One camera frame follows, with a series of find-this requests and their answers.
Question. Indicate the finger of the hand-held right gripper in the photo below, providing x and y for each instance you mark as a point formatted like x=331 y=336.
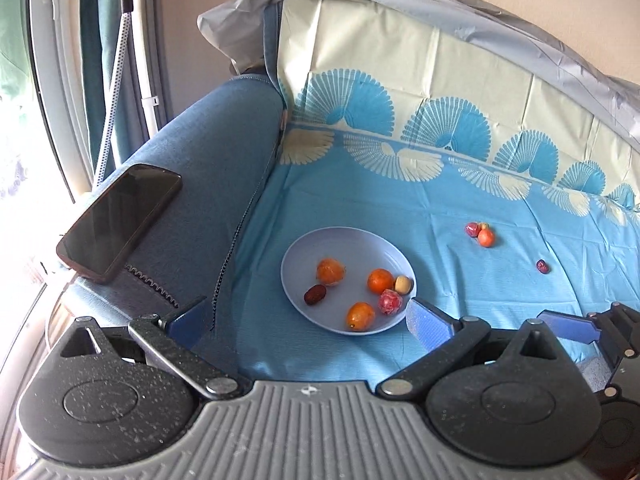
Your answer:
x=622 y=380
x=565 y=325

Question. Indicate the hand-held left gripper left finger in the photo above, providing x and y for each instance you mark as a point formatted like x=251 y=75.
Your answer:
x=187 y=319

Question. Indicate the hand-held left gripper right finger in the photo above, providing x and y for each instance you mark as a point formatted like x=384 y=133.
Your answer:
x=430 y=322

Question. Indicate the small orange tangerine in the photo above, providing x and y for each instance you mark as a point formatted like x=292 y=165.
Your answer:
x=360 y=316
x=381 y=280
x=486 y=238

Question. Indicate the pale blue round plate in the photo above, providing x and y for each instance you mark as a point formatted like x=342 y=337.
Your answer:
x=350 y=255

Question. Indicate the dried red date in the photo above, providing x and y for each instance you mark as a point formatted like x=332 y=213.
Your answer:
x=542 y=266
x=315 y=294

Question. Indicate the dark red lychee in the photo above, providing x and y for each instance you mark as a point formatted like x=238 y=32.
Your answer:
x=471 y=229

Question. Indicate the black smartphone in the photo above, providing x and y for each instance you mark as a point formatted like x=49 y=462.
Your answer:
x=120 y=222

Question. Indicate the blue fan-print sheet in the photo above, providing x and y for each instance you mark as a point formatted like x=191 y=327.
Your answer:
x=400 y=195

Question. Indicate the white pole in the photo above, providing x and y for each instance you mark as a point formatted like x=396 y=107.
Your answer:
x=150 y=60

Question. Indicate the dark green curtain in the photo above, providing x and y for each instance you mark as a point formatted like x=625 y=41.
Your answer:
x=95 y=60

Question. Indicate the grey plastic cover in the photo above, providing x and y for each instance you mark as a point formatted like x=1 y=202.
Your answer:
x=550 y=25

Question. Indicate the white window frame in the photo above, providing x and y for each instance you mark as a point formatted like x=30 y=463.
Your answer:
x=55 y=85

